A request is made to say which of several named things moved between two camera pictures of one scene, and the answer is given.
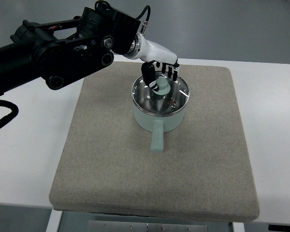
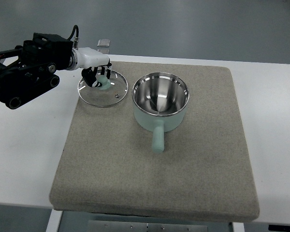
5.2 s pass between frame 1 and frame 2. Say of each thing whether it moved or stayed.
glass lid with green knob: moved
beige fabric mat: stayed
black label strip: stayed
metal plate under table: stayed
